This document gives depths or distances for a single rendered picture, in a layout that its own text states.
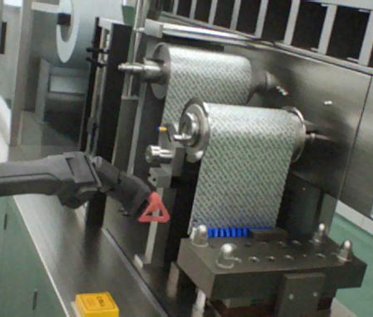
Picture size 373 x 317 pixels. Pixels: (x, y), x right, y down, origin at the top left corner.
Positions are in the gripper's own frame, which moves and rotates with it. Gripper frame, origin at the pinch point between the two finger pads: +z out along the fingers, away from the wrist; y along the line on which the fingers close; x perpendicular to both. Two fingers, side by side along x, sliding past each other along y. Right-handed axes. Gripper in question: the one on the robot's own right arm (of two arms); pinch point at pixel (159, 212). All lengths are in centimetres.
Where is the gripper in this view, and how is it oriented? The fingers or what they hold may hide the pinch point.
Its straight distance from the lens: 128.1
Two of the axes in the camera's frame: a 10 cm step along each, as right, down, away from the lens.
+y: 4.3, 3.0, -8.5
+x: 5.9, -8.1, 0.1
